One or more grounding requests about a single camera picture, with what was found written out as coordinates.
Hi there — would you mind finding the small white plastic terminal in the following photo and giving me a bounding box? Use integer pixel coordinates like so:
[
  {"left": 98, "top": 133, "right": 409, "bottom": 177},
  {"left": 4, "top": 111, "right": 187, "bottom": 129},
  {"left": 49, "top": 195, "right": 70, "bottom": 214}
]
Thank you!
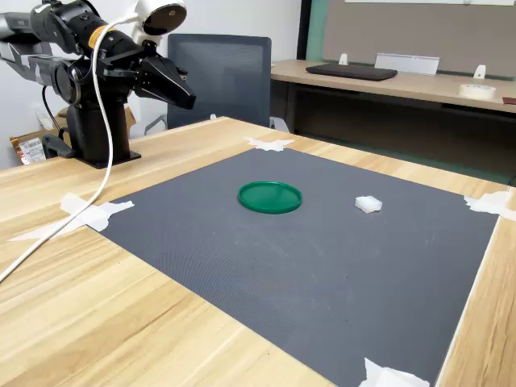
[{"left": 354, "top": 195, "right": 383, "bottom": 214}]

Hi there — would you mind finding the round green lid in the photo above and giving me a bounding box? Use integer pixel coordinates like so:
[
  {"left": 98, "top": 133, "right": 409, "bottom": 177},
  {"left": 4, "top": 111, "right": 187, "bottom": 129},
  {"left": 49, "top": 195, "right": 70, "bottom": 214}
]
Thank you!
[{"left": 237, "top": 181, "right": 303, "bottom": 215}]

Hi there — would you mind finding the dark grey office chair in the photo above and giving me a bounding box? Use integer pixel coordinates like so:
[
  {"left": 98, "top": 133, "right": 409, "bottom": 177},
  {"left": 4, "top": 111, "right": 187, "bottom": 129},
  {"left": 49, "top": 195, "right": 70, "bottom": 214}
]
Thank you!
[{"left": 144, "top": 33, "right": 291, "bottom": 136}]

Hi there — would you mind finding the black table clamp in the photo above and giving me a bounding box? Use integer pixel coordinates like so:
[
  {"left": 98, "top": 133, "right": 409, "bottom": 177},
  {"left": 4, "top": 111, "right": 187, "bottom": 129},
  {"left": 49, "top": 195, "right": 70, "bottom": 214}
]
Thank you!
[{"left": 41, "top": 134, "right": 77, "bottom": 160}]

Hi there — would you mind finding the white tape piece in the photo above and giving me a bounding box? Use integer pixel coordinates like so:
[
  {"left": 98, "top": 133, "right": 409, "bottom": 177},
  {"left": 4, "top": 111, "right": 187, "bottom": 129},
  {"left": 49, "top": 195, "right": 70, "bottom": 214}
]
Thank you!
[
  {"left": 463, "top": 189, "right": 516, "bottom": 222},
  {"left": 7, "top": 192, "right": 135, "bottom": 243},
  {"left": 243, "top": 135, "right": 296, "bottom": 153},
  {"left": 358, "top": 357, "right": 431, "bottom": 387}
]

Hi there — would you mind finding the brown labelled package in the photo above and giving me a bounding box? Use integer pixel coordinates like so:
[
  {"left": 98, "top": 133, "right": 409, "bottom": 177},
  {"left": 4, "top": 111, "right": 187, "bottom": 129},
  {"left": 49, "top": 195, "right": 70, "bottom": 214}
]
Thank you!
[{"left": 9, "top": 135, "right": 46, "bottom": 166}]

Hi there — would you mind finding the flat black laptop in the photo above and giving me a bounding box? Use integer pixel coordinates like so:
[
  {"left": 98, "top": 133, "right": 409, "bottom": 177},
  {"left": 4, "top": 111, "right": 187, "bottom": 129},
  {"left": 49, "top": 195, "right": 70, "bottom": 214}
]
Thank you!
[{"left": 305, "top": 62, "right": 399, "bottom": 82}]

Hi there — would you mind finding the dark grey mat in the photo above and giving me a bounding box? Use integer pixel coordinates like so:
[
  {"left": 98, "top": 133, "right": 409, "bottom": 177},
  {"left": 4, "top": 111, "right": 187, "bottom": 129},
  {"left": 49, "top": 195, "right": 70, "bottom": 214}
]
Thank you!
[{"left": 96, "top": 148, "right": 501, "bottom": 387}]

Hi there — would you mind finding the grey partition panel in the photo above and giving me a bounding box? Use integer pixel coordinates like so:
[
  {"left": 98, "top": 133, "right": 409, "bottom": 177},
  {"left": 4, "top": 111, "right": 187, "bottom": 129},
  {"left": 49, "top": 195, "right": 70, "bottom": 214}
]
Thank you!
[{"left": 322, "top": 0, "right": 516, "bottom": 78}]

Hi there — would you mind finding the white sign holder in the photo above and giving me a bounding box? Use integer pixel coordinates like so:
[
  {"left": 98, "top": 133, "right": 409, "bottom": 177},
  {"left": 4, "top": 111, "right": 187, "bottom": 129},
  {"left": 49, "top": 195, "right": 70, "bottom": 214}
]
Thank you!
[{"left": 374, "top": 52, "right": 440, "bottom": 76}]

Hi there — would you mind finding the pale wooden desk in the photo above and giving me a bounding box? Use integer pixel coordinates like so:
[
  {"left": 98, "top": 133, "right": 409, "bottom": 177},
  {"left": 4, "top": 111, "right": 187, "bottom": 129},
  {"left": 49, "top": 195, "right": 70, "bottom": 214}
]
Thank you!
[{"left": 269, "top": 59, "right": 516, "bottom": 178}]

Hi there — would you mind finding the white tape roll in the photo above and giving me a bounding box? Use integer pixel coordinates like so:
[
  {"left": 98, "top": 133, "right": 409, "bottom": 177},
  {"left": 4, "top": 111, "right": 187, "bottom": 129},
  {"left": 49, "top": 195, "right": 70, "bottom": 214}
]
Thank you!
[{"left": 458, "top": 83, "right": 497, "bottom": 99}]

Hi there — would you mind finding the white round camera box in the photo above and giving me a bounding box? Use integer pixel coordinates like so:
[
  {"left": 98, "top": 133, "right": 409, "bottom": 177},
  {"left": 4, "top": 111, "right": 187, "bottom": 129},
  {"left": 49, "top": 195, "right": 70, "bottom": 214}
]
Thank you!
[{"left": 134, "top": 0, "right": 189, "bottom": 46}]

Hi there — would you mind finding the white camera cable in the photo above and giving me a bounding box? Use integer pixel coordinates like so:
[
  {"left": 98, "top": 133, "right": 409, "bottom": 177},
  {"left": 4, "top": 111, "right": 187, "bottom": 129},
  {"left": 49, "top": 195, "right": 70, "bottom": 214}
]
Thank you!
[{"left": 0, "top": 11, "right": 140, "bottom": 283}]

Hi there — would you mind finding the thin black cable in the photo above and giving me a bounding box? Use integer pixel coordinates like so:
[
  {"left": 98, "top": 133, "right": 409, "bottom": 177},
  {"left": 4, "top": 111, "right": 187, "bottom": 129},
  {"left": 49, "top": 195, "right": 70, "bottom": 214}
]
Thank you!
[{"left": 41, "top": 85, "right": 69, "bottom": 136}]

